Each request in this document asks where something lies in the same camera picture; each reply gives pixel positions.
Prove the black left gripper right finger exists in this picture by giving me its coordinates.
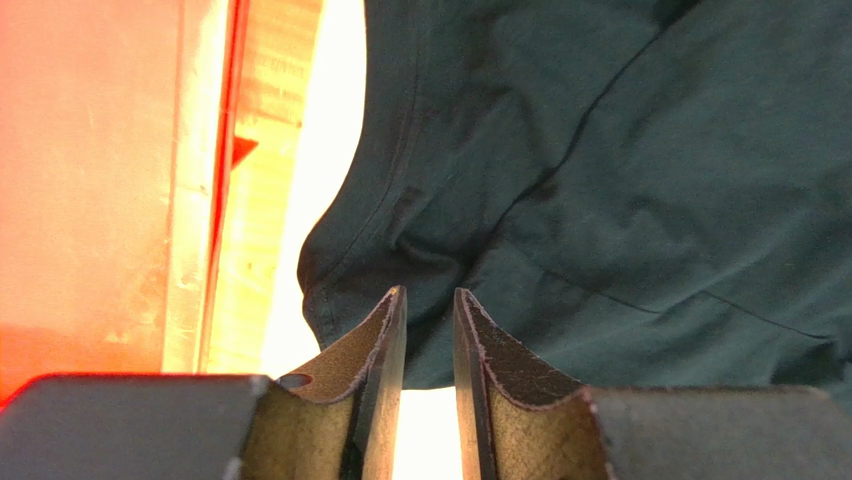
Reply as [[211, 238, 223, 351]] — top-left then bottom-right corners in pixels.
[[454, 289, 851, 479]]

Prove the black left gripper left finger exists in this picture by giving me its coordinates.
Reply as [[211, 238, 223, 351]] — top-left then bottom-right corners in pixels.
[[1, 287, 407, 479]]

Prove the black t shirt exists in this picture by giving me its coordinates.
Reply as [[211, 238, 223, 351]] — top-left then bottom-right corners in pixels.
[[297, 1, 851, 407]]

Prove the red plastic tray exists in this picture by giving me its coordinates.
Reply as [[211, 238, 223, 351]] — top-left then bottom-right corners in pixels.
[[1, 1, 253, 398]]

